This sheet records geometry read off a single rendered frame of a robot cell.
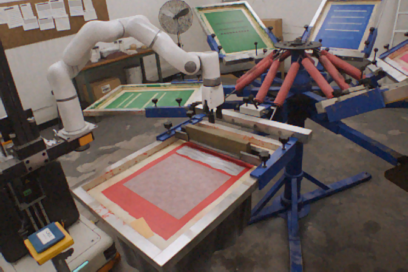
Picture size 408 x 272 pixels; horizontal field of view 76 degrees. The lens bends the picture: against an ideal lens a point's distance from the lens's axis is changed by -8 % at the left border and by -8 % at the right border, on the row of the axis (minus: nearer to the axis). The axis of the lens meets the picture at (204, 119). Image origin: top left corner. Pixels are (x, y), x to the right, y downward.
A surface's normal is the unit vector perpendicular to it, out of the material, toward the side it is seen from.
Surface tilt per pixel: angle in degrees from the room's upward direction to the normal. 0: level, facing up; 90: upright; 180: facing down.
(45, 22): 88
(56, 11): 87
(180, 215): 0
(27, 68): 90
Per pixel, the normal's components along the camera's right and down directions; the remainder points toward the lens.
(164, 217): -0.09, -0.91
